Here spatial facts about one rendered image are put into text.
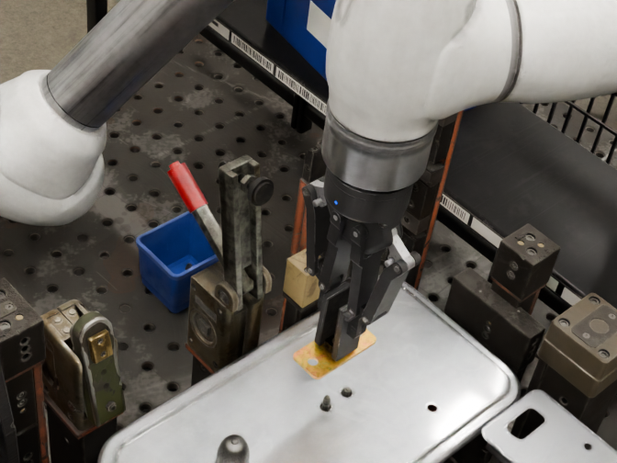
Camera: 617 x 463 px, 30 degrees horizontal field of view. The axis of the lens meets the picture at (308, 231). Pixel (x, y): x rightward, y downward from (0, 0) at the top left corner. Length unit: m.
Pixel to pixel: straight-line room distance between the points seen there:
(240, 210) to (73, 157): 0.47
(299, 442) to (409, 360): 0.17
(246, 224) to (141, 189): 0.70
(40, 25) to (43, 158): 1.90
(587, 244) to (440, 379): 0.27
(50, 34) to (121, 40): 1.92
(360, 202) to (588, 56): 0.21
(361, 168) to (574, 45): 0.19
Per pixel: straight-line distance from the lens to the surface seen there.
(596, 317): 1.29
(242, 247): 1.19
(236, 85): 2.09
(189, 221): 1.71
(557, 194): 1.47
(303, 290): 1.26
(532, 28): 0.89
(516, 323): 1.33
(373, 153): 0.90
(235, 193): 1.13
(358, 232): 0.99
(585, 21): 0.90
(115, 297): 1.70
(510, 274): 1.33
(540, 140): 1.54
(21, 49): 3.37
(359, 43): 0.85
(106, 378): 1.17
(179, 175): 1.22
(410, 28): 0.83
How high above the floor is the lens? 1.95
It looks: 44 degrees down
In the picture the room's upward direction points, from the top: 9 degrees clockwise
